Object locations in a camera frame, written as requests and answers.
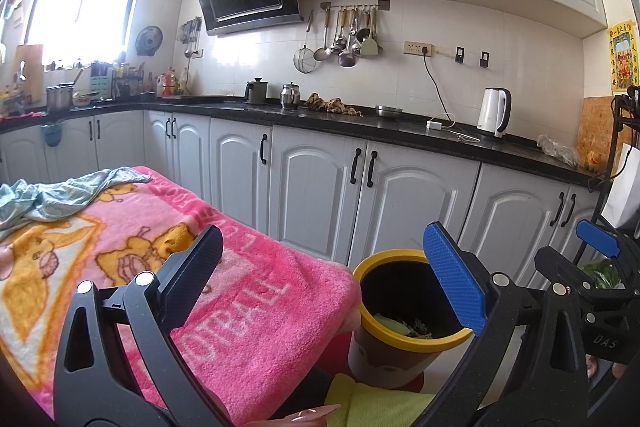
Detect green foam net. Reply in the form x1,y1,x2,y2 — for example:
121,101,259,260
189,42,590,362
374,313,418,338

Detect yellow rim trash bin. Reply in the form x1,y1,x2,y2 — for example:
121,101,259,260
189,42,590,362
348,249,473,389

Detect right hand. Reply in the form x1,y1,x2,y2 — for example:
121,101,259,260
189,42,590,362
586,355,627,381

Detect left hand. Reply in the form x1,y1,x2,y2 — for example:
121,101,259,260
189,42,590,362
243,404,341,427

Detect black countertop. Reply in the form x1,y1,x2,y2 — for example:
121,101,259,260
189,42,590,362
1,95,597,190

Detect pink cartoon blanket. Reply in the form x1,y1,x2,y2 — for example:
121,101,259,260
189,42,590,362
1,166,360,426

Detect clear plastic bag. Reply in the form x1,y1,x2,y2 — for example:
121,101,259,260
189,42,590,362
536,134,579,167

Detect black metal rack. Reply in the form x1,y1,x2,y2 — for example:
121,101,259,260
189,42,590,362
574,83,640,268

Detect yellow green garment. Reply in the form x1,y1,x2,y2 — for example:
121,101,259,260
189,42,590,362
324,374,434,427

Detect lower white cabinets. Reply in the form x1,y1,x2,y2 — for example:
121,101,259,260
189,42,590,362
1,110,597,284

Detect white charger adapter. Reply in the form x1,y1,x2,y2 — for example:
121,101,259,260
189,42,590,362
425,120,442,130

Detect white electric kettle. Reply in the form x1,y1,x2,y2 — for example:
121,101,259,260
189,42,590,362
476,88,512,138

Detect light blue cloth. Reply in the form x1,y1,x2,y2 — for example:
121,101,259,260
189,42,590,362
1,167,152,239

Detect steel bowl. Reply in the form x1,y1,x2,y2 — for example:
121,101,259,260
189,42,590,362
375,105,404,120

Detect teal hanging basket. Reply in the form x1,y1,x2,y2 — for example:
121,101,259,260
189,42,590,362
40,121,64,147

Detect condiment bottles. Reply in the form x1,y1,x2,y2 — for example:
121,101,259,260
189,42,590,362
156,67,191,98

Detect dark kettle pot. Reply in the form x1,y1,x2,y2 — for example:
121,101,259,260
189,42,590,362
244,77,268,105

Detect steel teapot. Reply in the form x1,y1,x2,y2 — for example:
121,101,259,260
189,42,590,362
280,81,300,109

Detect steel stock pot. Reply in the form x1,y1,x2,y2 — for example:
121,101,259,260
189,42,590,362
46,82,74,114

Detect ginger roots pile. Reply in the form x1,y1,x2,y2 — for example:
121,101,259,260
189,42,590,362
306,93,362,117

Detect hanging utensil set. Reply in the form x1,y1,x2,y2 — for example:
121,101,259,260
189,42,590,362
312,0,390,67

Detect yellow wall poster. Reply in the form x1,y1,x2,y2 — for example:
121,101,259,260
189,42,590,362
608,20,639,94

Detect black power cable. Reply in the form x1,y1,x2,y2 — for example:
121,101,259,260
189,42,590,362
422,51,458,128

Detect wall power strip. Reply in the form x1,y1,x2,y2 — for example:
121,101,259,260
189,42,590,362
402,41,434,57

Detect wall exhaust fan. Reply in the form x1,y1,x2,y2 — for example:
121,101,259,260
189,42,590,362
134,25,164,57

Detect wire strainer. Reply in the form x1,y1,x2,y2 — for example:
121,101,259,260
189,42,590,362
293,10,317,74

